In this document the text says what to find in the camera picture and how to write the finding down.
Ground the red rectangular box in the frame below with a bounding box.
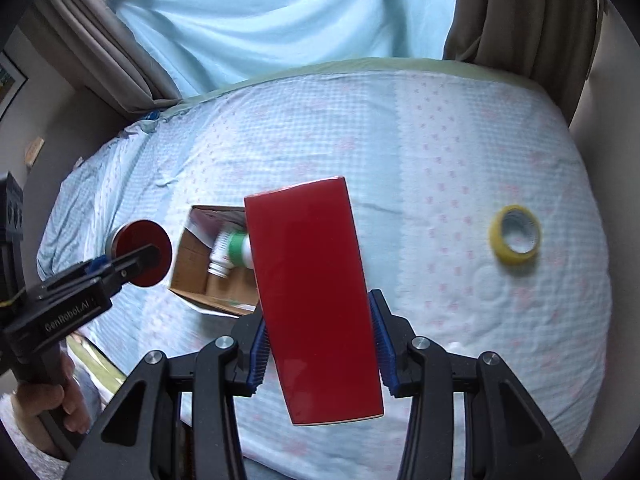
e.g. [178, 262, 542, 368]
[244, 177, 384, 426]

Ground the green label white jar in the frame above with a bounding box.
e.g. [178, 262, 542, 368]
[227, 231, 254, 270]

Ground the person's left hand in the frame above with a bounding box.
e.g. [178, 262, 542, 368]
[11, 352, 92, 460]

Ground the yellow tape roll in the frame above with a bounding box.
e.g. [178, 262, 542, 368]
[488, 205, 541, 266]

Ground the grey left drape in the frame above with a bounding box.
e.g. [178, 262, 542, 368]
[18, 0, 181, 116]

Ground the checkered light blue bedspread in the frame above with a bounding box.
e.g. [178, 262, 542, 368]
[37, 61, 612, 452]

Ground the framed wall picture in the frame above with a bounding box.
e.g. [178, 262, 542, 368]
[0, 51, 28, 118]

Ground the white medicine bottle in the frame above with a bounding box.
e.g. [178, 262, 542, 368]
[208, 230, 233, 278]

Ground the brown right drape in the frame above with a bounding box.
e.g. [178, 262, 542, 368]
[444, 0, 603, 122]

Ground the light blue sheer curtain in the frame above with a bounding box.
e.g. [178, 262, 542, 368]
[108, 0, 456, 98]

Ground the open cardboard box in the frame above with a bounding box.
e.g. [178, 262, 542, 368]
[169, 205, 258, 316]

